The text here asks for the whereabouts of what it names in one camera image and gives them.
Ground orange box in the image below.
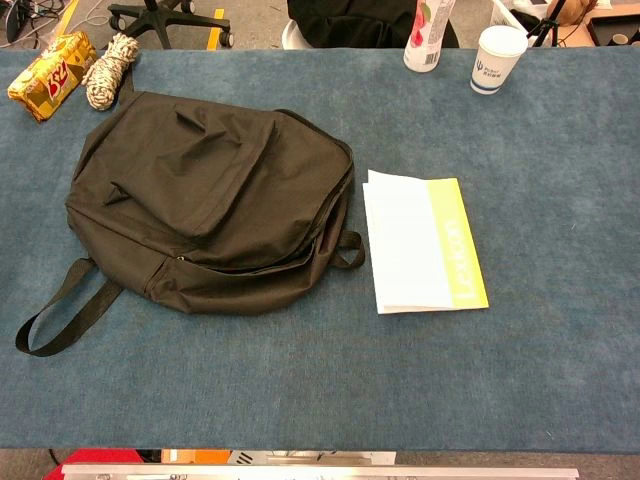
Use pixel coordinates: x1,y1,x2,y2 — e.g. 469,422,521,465
160,448,232,465

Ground black office chair base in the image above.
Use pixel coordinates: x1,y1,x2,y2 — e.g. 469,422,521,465
107,0,235,50

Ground red panel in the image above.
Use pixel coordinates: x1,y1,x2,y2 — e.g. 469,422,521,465
47,448,151,480

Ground white paper cup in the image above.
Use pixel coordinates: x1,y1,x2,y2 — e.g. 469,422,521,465
469,24,529,95

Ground tangled floor cables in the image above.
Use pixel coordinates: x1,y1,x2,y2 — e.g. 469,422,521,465
0,0,66,44

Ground white bottle with fruit print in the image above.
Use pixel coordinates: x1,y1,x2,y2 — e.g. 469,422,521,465
402,0,457,73

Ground aluminium profile rail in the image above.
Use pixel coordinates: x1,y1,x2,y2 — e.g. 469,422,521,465
59,463,581,480

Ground black cloth on chair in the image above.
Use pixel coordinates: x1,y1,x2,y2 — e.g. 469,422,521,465
286,0,461,50

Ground black tripod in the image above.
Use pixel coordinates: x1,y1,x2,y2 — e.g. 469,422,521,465
525,0,569,49

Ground black fabric backpack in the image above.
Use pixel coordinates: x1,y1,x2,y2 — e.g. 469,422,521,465
14,74,367,357

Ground yellow snack package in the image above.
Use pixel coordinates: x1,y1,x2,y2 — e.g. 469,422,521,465
6,30,99,123

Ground white and yellow booklet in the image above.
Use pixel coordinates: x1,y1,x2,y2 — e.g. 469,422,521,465
362,168,490,316

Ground blue felt table cover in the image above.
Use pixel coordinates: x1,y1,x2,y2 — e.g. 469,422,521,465
0,47,640,451

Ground white speckled rope bundle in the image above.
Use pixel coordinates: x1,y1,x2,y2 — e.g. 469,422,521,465
81,32,141,112

